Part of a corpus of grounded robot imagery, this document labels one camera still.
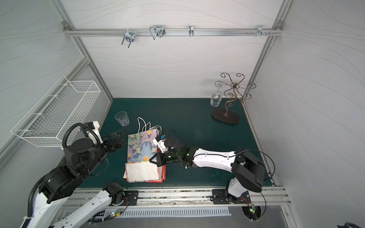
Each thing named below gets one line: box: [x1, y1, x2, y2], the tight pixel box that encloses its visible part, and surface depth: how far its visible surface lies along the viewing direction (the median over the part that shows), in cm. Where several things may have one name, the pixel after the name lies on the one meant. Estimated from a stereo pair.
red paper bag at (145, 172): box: [123, 161, 167, 183], surface depth 74 cm
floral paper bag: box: [122, 128, 163, 183], surface depth 76 cm
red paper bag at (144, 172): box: [123, 161, 167, 183], surface depth 74 cm
